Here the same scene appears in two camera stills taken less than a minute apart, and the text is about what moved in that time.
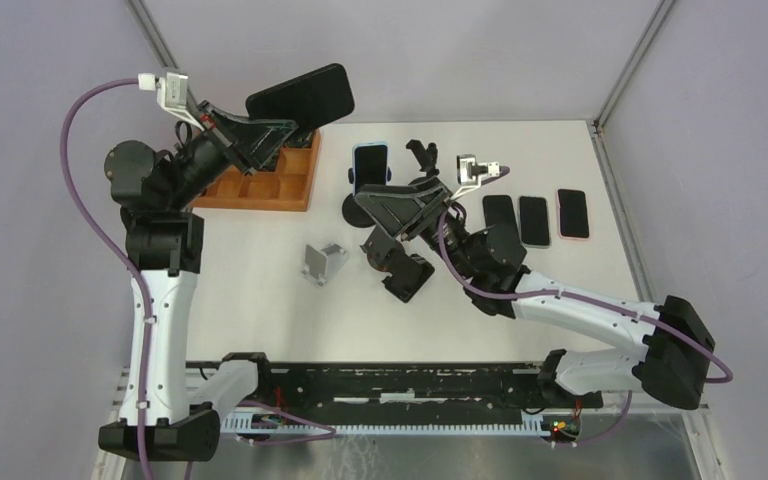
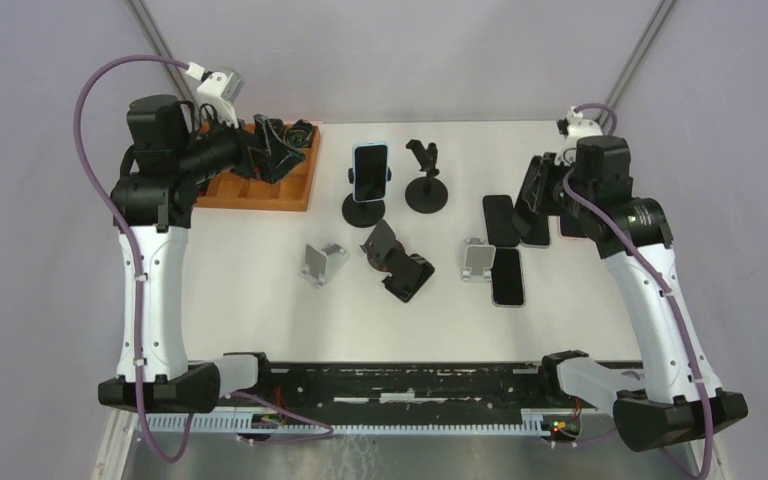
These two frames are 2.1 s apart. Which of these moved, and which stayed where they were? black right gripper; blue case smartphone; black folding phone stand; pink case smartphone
Moved: black right gripper
Stayed: pink case smartphone; blue case smartphone; black folding phone stand
